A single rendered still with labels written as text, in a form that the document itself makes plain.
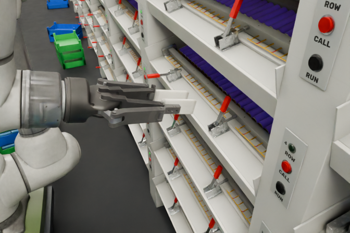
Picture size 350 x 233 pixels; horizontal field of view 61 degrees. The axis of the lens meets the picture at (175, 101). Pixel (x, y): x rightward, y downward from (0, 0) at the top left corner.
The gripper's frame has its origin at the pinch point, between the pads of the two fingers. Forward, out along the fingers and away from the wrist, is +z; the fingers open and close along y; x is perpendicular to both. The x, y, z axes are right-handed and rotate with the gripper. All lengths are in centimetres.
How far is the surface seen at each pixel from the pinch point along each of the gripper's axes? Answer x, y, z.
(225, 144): -7.7, 4.3, 11.9
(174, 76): -6.2, -25.8, 12.2
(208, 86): -2.9, -13.3, 15.6
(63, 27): -77, -302, 6
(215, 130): -6.5, 0.9, 11.0
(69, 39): -70, -242, 6
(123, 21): -8, -87, 12
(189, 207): -46, -12, 22
